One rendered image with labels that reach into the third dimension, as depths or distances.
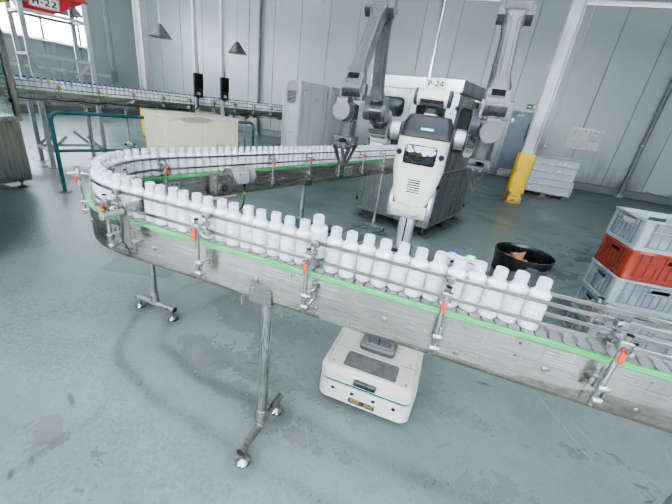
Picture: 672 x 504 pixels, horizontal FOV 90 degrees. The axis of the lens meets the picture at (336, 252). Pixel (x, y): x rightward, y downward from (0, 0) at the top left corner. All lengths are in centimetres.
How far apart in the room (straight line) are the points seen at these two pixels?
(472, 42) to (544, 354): 1244
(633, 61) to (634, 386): 1282
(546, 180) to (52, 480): 1029
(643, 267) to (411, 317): 230
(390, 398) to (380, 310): 84
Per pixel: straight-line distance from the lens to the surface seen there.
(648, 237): 311
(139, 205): 162
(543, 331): 122
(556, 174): 1048
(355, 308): 118
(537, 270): 300
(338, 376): 193
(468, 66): 1314
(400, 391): 190
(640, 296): 330
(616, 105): 1368
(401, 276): 112
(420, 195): 163
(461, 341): 118
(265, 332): 147
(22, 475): 210
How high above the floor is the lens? 155
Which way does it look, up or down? 24 degrees down
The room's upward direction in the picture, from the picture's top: 8 degrees clockwise
